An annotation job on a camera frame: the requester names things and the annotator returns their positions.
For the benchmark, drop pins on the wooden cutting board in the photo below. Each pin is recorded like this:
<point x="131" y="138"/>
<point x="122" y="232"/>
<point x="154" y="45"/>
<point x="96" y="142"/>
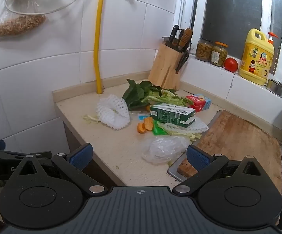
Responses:
<point x="228" y="139"/>

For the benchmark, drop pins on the green leafy vegetables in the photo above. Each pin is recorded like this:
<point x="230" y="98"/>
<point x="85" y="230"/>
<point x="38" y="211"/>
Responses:
<point x="136" y="93"/>

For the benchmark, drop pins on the green and white carton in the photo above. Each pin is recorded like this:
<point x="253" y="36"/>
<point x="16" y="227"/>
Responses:
<point x="172" y="115"/>

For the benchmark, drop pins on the red tomato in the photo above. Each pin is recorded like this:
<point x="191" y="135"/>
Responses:
<point x="230" y="65"/>

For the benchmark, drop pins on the yellow detergent bottle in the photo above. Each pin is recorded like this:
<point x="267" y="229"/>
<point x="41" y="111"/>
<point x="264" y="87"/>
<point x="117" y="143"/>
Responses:
<point x="256" y="58"/>

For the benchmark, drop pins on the clear plastic bag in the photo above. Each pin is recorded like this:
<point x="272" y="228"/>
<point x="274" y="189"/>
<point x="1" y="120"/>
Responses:
<point x="165" y="148"/>
<point x="31" y="7"/>

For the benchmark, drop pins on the small steel bowl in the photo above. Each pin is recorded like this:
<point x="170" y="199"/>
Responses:
<point x="276" y="87"/>

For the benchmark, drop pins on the yellow pipe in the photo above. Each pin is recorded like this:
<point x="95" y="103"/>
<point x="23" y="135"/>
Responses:
<point x="97" y="41"/>

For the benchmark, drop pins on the green plastic wrapper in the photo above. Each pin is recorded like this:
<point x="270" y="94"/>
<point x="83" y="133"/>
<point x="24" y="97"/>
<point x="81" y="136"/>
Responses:
<point x="158" y="129"/>

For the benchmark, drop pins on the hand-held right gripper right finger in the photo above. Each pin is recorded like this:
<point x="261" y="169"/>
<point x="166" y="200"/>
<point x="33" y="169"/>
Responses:
<point x="198" y="158"/>

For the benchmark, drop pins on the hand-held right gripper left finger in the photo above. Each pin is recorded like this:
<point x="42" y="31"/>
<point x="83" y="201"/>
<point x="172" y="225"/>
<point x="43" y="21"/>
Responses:
<point x="80" y="158"/>

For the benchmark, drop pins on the white foam fruit net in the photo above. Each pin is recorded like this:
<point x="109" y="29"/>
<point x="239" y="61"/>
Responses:
<point x="200" y="127"/>
<point x="107" y="117"/>

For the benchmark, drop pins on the brown kitchen cabinet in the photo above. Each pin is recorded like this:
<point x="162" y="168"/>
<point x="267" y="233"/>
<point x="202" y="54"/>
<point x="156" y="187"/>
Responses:
<point x="74" y="134"/>

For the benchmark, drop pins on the clear hanging plastic bag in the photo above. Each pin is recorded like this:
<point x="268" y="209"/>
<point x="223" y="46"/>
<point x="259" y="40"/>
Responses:
<point x="31" y="7"/>

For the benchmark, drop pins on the orange lid pickle jar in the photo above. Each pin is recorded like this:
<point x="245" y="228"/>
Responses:
<point x="219" y="54"/>

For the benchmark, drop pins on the pale cabbage scrap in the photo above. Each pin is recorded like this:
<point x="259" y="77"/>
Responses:
<point x="91" y="118"/>

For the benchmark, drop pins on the white framed window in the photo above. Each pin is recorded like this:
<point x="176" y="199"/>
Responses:
<point x="228" y="17"/>

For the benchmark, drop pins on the dark lid pickle jar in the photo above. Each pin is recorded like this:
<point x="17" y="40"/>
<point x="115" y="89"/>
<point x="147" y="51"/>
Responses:
<point x="203" y="50"/>

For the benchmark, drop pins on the orange peel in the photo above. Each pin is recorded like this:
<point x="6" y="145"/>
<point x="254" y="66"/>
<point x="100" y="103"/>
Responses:
<point x="147" y="107"/>
<point x="141" y="128"/>
<point x="148" y="123"/>

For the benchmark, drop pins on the red carton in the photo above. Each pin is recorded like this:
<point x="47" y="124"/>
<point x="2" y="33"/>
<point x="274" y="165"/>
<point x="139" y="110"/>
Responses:
<point x="200" y="102"/>

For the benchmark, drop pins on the wooden knife block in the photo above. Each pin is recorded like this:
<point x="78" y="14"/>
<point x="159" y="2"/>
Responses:
<point x="163" y="65"/>

